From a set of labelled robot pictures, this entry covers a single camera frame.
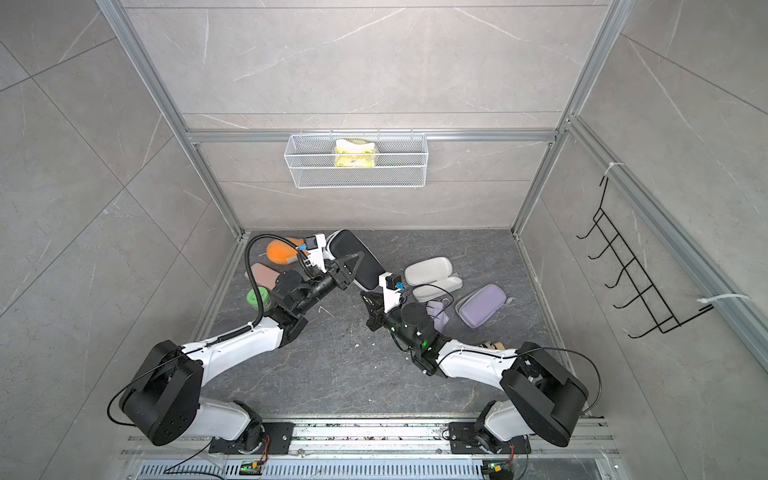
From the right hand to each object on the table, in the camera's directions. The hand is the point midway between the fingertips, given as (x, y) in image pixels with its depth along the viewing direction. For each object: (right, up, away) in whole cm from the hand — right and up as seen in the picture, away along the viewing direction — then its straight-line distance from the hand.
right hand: (364, 293), depth 77 cm
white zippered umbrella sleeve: (+24, +4, +30) cm, 39 cm away
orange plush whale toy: (-32, +12, +29) cm, 45 cm away
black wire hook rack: (+63, +7, -9) cm, 64 cm away
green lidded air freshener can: (-34, -3, +19) cm, 39 cm away
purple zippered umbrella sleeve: (+36, -6, +18) cm, 41 cm away
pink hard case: (-40, +3, +30) cm, 50 cm away
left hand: (0, +11, -5) cm, 12 cm away
